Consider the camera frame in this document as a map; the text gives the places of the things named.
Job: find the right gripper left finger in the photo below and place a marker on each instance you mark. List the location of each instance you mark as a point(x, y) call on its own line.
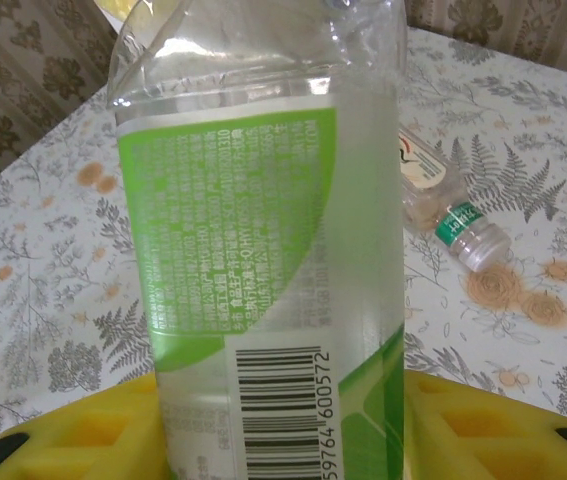
point(88, 440)

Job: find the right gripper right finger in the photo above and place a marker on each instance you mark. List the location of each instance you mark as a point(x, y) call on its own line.
point(488, 440)

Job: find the cloudy bottle green label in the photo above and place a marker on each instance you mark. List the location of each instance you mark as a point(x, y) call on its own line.
point(263, 200)

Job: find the yellow plastic bin liner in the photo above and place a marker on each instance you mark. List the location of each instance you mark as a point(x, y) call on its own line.
point(113, 7)

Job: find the floral tablecloth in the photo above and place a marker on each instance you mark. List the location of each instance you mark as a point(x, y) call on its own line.
point(38, 250)

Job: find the clear bottle beige label green band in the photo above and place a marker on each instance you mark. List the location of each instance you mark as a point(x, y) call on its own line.
point(423, 175)

